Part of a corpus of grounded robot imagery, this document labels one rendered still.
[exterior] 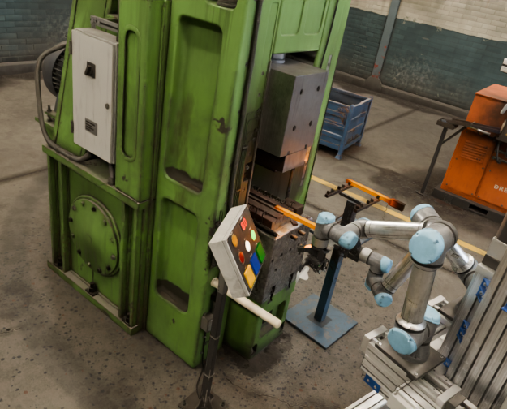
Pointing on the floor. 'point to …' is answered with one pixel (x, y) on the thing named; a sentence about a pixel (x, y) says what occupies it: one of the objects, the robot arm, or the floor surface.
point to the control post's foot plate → (203, 402)
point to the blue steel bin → (345, 120)
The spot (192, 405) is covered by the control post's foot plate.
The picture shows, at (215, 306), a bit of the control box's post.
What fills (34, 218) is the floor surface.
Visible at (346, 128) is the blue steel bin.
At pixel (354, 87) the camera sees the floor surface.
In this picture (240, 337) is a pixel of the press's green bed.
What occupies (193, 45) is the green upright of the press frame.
